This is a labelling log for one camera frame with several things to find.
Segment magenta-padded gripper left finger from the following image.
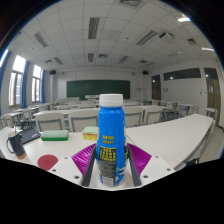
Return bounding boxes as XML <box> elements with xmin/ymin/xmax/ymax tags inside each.
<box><xmin>49</xmin><ymin>142</ymin><xmax>98</xmax><ymax>188</ymax></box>

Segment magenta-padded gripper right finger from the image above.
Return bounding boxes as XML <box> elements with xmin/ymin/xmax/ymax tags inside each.
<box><xmin>126</xmin><ymin>142</ymin><xmax>177</xmax><ymax>188</ymax></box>

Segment blue drink bottle white cap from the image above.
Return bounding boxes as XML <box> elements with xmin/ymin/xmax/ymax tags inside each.
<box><xmin>95</xmin><ymin>93</ymin><xmax>130</xmax><ymax>188</ymax></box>

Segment flat round red coaster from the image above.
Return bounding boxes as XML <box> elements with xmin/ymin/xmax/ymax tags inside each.
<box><xmin>37</xmin><ymin>154</ymin><xmax>60</xmax><ymax>171</ymax></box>

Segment white classroom chairs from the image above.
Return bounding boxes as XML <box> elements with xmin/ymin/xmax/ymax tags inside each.
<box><xmin>0</xmin><ymin>95</ymin><xmax>219</xmax><ymax>134</ymax></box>

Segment white lectern desk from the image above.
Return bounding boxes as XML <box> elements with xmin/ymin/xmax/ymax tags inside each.
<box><xmin>84</xmin><ymin>94</ymin><xmax>101</xmax><ymax>100</ymax></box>

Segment dark mug with white inside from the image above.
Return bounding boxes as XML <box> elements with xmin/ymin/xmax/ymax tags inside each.
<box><xmin>5</xmin><ymin>129</ymin><xmax>28</xmax><ymax>160</ymax></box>

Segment green chalkboard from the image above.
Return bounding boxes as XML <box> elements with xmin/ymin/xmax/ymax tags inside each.
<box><xmin>66</xmin><ymin>79</ymin><xmax>131</xmax><ymax>100</ymax></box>

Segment ceiling lights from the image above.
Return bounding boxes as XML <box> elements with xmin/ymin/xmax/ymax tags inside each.
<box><xmin>33</xmin><ymin>0</ymin><xmax>216</xmax><ymax>66</ymax></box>

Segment dark high wall window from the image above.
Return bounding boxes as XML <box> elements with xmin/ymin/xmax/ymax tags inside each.
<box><xmin>163</xmin><ymin>67</ymin><xmax>202</xmax><ymax>82</ymax></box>

